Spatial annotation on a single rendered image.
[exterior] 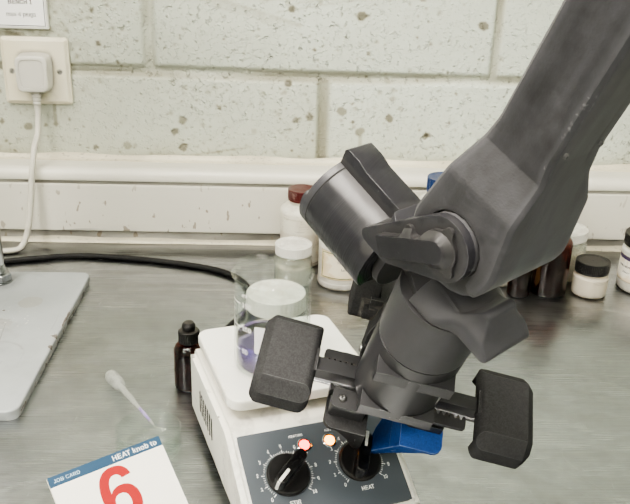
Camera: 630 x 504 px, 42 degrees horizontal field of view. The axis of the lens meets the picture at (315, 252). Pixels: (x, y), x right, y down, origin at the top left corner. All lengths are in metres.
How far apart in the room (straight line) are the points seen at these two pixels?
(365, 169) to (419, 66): 0.64
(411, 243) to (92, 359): 0.51
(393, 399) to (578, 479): 0.26
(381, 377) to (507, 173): 0.16
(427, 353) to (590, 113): 0.17
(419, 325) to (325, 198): 0.10
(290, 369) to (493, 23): 0.69
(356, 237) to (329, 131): 0.65
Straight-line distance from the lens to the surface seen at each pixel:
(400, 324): 0.46
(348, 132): 1.12
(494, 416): 0.56
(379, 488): 0.63
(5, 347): 0.89
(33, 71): 1.12
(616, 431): 0.81
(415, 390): 0.50
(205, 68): 1.11
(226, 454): 0.63
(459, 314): 0.44
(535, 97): 0.37
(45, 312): 0.95
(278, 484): 0.60
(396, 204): 0.47
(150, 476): 0.66
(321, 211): 0.49
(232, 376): 0.65
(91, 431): 0.76
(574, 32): 0.36
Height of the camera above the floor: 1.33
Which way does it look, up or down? 23 degrees down
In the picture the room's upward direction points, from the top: 2 degrees clockwise
